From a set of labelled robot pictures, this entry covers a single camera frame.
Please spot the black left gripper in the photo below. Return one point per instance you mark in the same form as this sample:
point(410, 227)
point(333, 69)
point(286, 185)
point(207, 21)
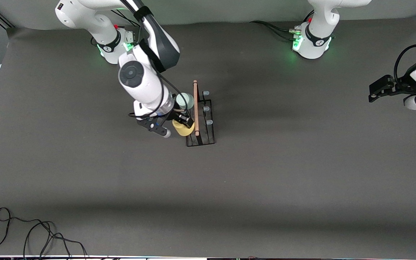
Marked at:
point(401, 87)

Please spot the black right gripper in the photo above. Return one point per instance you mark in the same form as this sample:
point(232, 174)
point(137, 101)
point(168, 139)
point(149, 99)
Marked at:
point(176, 115)

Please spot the yellow plastic cup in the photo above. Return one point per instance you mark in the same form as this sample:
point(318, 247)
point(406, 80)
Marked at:
point(182, 131)

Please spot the pale green plastic cup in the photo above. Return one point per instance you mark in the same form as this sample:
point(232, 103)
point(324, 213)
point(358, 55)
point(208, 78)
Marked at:
point(184, 100)

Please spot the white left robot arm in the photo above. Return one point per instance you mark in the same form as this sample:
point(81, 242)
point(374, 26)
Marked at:
point(318, 21)

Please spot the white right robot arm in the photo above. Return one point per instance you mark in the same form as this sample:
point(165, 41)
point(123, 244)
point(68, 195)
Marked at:
point(139, 83)

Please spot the dark grey table mat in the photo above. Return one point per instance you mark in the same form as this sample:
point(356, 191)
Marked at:
point(302, 162)

